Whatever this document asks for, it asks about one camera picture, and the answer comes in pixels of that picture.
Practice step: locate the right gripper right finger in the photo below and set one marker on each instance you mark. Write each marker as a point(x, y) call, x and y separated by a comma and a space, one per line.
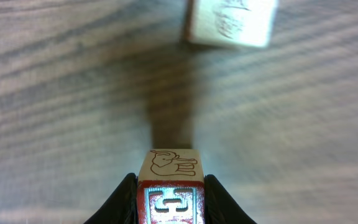
point(220, 207)

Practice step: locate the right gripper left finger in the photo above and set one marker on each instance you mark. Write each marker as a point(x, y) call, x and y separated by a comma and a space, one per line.
point(121, 205)

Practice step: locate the red top wooden block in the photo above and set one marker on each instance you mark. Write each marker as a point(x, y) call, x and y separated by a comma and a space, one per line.
point(170, 188)

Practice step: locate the plain block above red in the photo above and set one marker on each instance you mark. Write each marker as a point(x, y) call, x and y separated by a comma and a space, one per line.
point(230, 22)

